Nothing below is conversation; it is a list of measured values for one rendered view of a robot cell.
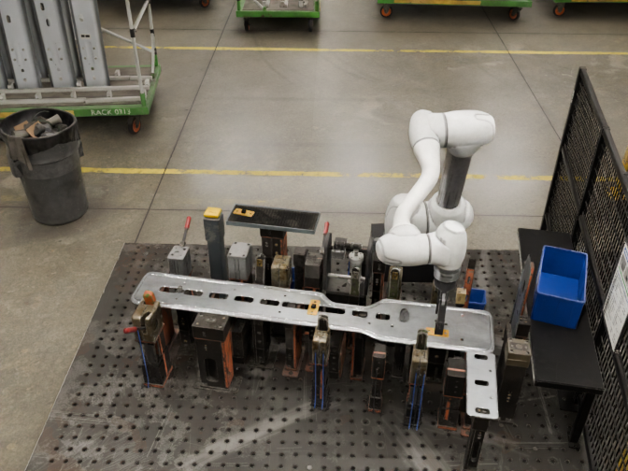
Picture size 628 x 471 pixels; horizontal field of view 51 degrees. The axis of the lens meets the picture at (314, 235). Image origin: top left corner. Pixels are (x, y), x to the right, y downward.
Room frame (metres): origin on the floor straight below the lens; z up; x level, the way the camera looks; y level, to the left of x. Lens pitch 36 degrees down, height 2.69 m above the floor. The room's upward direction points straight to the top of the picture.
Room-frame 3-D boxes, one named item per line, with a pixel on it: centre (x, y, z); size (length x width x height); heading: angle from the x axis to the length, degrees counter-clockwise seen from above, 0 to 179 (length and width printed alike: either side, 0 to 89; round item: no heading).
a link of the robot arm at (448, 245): (1.76, -0.44, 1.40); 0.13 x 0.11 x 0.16; 94
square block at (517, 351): (1.63, -0.70, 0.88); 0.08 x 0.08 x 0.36; 80
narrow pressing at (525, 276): (1.75, -0.72, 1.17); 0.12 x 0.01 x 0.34; 170
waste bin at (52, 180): (4.05, 1.85, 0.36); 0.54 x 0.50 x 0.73; 179
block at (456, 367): (1.61, -0.50, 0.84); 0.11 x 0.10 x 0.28; 170
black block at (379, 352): (1.68, -0.24, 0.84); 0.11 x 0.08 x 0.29; 170
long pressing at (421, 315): (1.89, 0.02, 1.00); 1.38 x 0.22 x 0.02; 80
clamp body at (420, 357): (1.62, -0.36, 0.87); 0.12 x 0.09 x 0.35; 170
